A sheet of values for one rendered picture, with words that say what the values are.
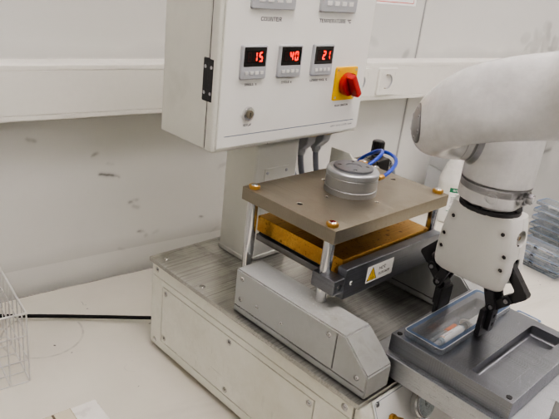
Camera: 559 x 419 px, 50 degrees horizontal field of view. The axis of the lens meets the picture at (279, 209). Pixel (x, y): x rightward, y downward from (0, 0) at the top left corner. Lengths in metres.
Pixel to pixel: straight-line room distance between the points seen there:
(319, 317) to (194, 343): 0.29
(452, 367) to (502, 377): 0.07
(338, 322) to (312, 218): 0.14
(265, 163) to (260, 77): 0.17
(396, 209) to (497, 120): 0.29
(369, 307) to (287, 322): 0.19
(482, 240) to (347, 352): 0.21
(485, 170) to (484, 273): 0.13
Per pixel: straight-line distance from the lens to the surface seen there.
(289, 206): 0.81
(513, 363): 0.84
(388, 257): 0.86
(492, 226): 0.76
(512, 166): 0.73
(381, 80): 1.59
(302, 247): 0.85
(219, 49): 0.84
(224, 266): 1.03
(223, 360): 0.96
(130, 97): 1.20
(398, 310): 0.98
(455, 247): 0.80
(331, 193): 0.88
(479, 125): 0.62
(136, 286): 1.32
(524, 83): 0.62
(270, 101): 0.92
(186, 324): 1.01
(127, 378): 1.07
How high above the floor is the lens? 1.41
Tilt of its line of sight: 22 degrees down
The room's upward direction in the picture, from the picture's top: 7 degrees clockwise
